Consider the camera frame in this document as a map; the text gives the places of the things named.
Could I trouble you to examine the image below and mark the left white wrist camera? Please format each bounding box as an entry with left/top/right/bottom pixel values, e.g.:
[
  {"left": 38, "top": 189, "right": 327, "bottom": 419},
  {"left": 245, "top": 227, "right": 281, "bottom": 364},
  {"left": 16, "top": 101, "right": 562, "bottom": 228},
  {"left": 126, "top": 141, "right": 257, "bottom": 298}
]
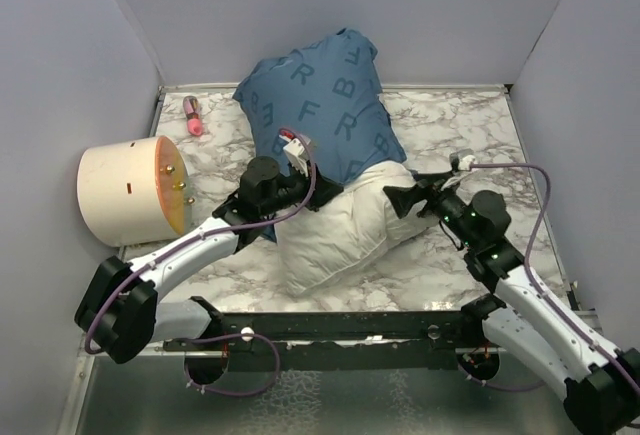
[{"left": 279, "top": 133, "right": 311, "bottom": 177}]

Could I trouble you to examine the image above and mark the cream cylinder with orange lid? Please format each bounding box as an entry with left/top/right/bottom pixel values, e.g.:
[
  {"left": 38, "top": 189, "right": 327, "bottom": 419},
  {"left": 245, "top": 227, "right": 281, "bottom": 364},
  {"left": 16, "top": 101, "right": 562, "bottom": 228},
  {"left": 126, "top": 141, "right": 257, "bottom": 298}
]
[{"left": 76, "top": 136, "right": 194, "bottom": 247}]

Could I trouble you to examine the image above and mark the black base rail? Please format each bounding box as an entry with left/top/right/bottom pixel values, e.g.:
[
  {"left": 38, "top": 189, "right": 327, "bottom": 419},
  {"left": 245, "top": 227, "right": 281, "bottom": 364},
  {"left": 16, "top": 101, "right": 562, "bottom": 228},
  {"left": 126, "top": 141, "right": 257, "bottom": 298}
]
[{"left": 163, "top": 295, "right": 500, "bottom": 380}]

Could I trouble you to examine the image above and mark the white pillow with red logo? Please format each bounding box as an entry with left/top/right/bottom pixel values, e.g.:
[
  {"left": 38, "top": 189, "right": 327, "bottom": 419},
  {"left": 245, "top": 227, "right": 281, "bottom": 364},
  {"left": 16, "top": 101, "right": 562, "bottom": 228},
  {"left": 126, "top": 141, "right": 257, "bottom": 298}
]
[{"left": 275, "top": 161, "right": 438, "bottom": 297}]

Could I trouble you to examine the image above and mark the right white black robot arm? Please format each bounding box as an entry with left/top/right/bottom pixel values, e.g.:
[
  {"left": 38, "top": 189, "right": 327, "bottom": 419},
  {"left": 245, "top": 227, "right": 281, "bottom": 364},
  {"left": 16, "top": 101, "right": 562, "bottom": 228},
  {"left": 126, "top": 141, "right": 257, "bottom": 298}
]
[{"left": 383, "top": 174, "right": 639, "bottom": 434}]

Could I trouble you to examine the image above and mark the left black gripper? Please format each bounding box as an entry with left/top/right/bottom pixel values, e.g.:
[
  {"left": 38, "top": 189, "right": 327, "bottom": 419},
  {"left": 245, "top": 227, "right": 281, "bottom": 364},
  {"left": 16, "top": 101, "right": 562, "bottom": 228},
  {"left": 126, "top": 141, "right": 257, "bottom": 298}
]
[{"left": 262, "top": 160, "right": 344, "bottom": 218}]

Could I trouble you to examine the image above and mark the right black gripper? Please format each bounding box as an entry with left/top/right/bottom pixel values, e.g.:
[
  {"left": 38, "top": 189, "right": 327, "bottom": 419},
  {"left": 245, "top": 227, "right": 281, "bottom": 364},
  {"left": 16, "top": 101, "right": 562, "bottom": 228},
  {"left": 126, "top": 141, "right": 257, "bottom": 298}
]
[{"left": 385, "top": 170, "right": 479, "bottom": 249}]

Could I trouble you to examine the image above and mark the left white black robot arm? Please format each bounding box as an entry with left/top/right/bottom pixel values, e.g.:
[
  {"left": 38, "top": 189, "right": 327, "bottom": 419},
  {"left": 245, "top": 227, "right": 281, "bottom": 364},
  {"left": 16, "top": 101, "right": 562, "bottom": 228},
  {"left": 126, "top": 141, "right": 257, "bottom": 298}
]
[{"left": 74, "top": 156, "right": 344, "bottom": 363}]

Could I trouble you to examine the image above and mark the blue lettered pillowcase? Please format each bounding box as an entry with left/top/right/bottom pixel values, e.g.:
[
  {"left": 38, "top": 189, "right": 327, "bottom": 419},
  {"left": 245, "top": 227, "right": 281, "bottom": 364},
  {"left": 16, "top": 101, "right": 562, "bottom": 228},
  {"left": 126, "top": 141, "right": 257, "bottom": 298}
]
[{"left": 232, "top": 27, "right": 407, "bottom": 244}]

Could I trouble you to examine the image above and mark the pink small bottle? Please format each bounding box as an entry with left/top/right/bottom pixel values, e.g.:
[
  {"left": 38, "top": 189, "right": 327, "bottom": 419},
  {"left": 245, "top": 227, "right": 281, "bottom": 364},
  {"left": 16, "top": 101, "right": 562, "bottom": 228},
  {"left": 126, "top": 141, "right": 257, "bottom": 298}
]
[{"left": 183, "top": 96, "right": 203, "bottom": 137}]

